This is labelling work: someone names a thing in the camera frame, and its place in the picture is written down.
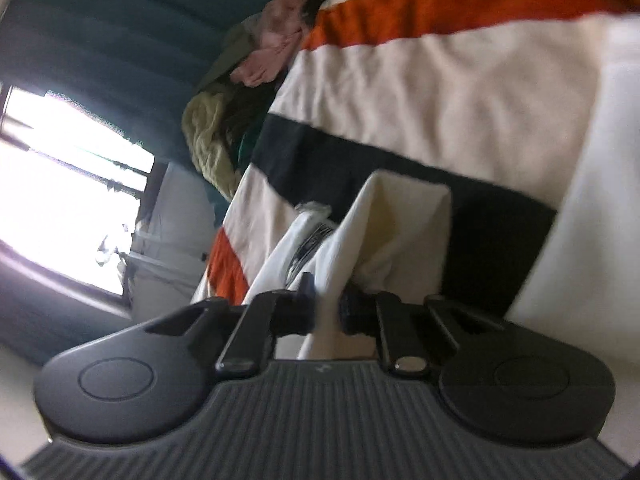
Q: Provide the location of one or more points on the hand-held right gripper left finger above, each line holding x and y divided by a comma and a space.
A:
295, 310

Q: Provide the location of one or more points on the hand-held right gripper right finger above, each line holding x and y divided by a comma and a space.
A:
357, 312

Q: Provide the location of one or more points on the white sweatshirt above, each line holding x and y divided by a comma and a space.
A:
390, 230

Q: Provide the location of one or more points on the garment steamer stand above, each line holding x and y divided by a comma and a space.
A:
150, 255

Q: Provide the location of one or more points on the green cloth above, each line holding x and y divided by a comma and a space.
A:
247, 145

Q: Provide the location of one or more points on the yellow knit blanket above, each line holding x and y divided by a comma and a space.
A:
210, 140

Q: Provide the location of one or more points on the dark patterned cloth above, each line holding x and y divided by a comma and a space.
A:
245, 110

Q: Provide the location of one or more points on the striped blanket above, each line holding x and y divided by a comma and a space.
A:
450, 85

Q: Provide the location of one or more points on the olive cloth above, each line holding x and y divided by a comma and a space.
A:
225, 55

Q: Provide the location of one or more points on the window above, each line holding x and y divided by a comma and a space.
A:
60, 185

